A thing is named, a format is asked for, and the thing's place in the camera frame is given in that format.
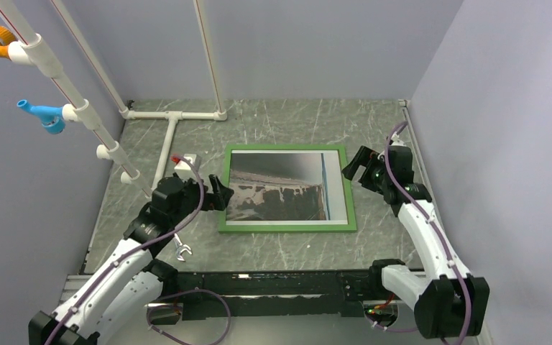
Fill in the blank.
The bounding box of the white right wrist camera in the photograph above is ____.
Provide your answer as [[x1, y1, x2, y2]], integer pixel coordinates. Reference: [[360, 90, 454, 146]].
[[389, 133, 406, 147]]

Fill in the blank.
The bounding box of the light wooden picture frame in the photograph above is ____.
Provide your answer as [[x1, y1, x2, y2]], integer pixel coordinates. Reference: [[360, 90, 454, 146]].
[[218, 144, 358, 235]]

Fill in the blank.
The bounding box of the silver open-end wrench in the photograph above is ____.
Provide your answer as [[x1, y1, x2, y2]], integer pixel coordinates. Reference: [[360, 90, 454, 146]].
[[172, 234, 193, 262]]

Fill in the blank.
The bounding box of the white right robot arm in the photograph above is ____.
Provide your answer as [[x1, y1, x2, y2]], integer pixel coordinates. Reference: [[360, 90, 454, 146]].
[[342, 145, 490, 339]]

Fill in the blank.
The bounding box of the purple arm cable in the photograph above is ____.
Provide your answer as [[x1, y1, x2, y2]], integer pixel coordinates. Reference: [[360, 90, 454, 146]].
[[42, 155, 233, 345], [363, 121, 473, 345]]

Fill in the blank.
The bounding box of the blue pipe fitting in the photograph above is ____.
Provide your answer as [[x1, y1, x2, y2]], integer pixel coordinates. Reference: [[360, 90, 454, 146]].
[[17, 99, 65, 134]]

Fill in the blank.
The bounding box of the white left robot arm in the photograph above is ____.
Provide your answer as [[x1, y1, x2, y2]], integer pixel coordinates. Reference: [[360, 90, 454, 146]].
[[28, 175, 234, 344]]

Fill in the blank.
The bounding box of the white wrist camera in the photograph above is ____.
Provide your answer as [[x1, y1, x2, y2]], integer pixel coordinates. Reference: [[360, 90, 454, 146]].
[[389, 133, 406, 147], [170, 154, 201, 180]]

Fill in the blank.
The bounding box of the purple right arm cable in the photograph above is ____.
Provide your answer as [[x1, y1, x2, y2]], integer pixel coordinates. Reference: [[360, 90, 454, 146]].
[[363, 121, 473, 345]]

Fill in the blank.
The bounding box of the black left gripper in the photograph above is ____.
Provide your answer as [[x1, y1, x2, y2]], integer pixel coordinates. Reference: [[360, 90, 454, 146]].
[[170, 174, 233, 226]]

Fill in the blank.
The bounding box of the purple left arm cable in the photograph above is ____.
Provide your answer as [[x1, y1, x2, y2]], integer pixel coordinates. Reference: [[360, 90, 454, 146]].
[[42, 155, 233, 345]]

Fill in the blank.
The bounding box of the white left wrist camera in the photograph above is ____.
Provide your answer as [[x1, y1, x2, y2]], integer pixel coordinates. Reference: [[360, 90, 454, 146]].
[[170, 154, 201, 180]]

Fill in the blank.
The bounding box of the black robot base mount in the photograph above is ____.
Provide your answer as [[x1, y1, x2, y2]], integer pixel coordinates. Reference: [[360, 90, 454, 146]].
[[129, 271, 415, 321]]

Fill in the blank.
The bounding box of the white PVC pipe stand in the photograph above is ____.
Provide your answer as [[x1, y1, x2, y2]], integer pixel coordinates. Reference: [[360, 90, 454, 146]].
[[0, 1, 227, 198]]

